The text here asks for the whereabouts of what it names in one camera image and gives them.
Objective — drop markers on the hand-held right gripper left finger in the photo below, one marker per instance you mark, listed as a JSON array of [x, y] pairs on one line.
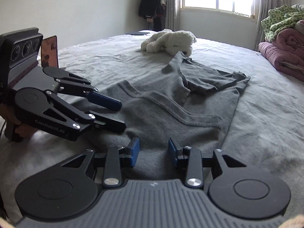
[[135, 150]]

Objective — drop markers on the bed with grey sheet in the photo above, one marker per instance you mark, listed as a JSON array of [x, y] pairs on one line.
[[261, 114]]

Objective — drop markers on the cream pillow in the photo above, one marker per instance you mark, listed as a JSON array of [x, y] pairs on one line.
[[299, 6]]

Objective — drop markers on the dark hanging jacket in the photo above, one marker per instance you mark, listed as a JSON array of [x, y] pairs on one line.
[[149, 2]]

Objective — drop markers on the dark tablet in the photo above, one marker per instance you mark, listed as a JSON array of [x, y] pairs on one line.
[[140, 33]]

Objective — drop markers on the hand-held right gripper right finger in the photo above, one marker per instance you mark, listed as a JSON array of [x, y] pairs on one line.
[[171, 150]]

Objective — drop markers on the green patterned blanket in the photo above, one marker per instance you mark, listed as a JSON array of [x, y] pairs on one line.
[[275, 19]]

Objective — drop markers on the white plush dog toy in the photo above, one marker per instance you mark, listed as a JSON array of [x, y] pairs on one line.
[[171, 41]]

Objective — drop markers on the grey pillow with pink edge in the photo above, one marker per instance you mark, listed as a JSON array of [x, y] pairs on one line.
[[300, 27]]

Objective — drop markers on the grey t-shirt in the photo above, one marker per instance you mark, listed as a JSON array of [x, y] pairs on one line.
[[166, 99]]

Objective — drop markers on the smartphone on stand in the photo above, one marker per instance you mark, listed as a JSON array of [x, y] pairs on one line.
[[49, 52]]

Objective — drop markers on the person's left hand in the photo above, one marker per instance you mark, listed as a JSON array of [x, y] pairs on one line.
[[26, 131]]

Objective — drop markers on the pink rolled quilt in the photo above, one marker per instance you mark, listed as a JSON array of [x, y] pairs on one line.
[[285, 54]]

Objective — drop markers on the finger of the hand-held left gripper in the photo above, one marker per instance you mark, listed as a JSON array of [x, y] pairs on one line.
[[106, 101], [109, 124]]

